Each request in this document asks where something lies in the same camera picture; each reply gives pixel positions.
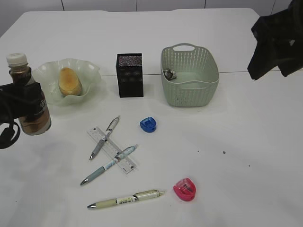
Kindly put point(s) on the cream barrel pen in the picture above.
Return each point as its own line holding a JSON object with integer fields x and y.
{"x": 139, "y": 196}

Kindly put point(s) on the clear plastic ruler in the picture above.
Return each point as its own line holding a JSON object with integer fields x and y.
{"x": 110, "y": 148}

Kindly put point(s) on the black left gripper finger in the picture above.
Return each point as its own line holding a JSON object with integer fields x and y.
{"x": 33, "y": 99}

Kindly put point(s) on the blue patterned pen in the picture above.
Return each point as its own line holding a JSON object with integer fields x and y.
{"x": 122, "y": 155}

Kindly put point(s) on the brown Nescafe coffee bottle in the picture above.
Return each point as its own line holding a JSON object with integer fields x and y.
{"x": 21, "y": 75}

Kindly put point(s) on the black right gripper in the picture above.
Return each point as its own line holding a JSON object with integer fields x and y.
{"x": 279, "y": 39}

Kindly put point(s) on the small grey paper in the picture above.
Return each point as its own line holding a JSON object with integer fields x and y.
{"x": 169, "y": 74}

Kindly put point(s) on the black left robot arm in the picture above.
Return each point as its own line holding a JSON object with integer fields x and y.
{"x": 19, "y": 101}

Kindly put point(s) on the pink pencil sharpener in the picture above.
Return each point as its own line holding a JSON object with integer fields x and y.
{"x": 185, "y": 189}

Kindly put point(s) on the black mesh pen holder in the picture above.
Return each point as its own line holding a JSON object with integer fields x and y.
{"x": 129, "y": 71}

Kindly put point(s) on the translucent wavy glass plate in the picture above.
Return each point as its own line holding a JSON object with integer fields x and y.
{"x": 48, "y": 76}

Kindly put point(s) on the sugared bread roll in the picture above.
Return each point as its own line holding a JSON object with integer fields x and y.
{"x": 69, "y": 82}

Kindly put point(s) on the grey grip pen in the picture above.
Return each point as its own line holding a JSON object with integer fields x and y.
{"x": 102, "y": 141}

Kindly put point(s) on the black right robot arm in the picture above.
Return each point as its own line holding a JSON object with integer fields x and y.
{"x": 279, "y": 42}

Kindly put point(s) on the blue pencil sharpener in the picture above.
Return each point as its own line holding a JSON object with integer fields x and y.
{"x": 148, "y": 124}

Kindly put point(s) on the green woven plastic basket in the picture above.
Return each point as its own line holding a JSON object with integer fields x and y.
{"x": 197, "y": 75}

